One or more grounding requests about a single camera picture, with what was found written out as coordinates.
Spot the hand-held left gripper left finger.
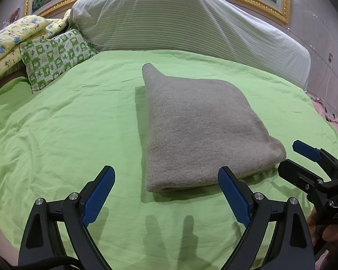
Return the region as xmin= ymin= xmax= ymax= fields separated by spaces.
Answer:
xmin=18 ymin=165 xmax=116 ymax=270

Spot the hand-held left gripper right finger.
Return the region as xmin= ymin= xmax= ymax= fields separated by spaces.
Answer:
xmin=217 ymin=166 xmax=316 ymax=270

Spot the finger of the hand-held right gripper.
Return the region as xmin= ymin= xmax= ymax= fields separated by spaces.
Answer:
xmin=292 ymin=140 xmax=338 ymax=181
xmin=277 ymin=160 xmax=325 ymax=195

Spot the grey sweater with brown hem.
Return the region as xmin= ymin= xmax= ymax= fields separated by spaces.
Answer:
xmin=142 ymin=63 xmax=287 ymax=194

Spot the person's right hand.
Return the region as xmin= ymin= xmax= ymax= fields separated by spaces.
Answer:
xmin=310 ymin=211 xmax=338 ymax=245

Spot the pink printed blanket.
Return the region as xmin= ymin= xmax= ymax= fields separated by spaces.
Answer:
xmin=306 ymin=90 xmax=338 ymax=142

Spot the light green bed sheet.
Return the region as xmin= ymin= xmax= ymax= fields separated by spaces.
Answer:
xmin=0 ymin=49 xmax=338 ymax=270

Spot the green checked pattern pillow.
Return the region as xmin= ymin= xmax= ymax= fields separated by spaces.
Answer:
xmin=20 ymin=29 xmax=100 ymax=94

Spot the gold framed floral picture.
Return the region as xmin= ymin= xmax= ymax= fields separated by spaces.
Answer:
xmin=24 ymin=0 xmax=292 ymax=24

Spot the white striped headboard cushion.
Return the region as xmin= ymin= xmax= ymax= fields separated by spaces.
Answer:
xmin=68 ymin=0 xmax=312 ymax=90

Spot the yellow printed quilt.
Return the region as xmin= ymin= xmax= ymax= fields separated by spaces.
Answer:
xmin=0 ymin=9 xmax=72 ymax=90

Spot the white cable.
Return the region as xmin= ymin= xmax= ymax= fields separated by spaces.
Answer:
xmin=323 ymin=60 xmax=333 ymax=99

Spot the black cable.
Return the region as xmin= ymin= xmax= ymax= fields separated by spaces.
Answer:
xmin=15 ymin=254 xmax=81 ymax=270

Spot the bird wall sticker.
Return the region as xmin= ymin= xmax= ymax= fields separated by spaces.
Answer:
xmin=4 ymin=7 xmax=22 ymax=26

